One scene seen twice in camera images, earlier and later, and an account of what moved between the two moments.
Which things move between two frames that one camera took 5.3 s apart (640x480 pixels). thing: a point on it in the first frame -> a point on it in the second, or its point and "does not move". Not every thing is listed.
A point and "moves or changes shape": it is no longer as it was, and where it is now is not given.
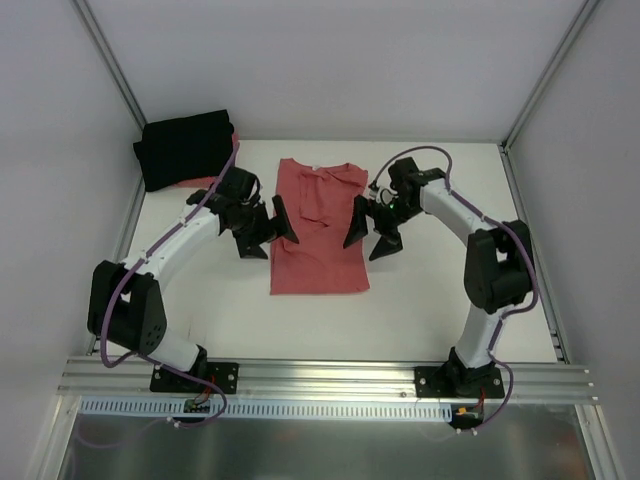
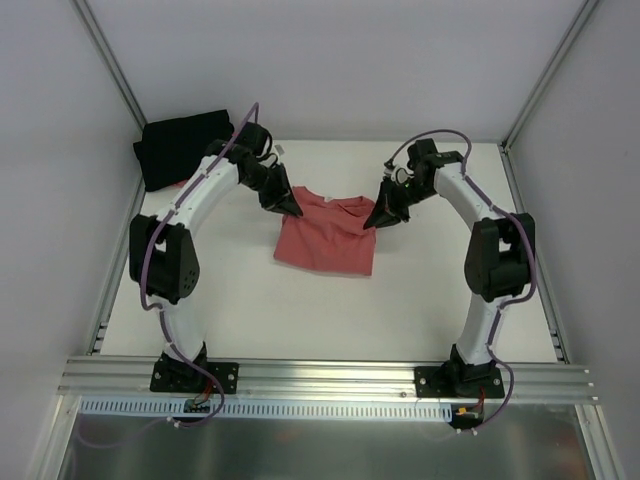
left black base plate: x=225 y=375 does not move
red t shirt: x=319 y=201 moves or changes shape
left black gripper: x=261 y=228 -> x=273 y=186
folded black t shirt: x=187 y=148 does not move
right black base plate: x=449 y=382 does not move
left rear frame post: x=91 y=24 does not move
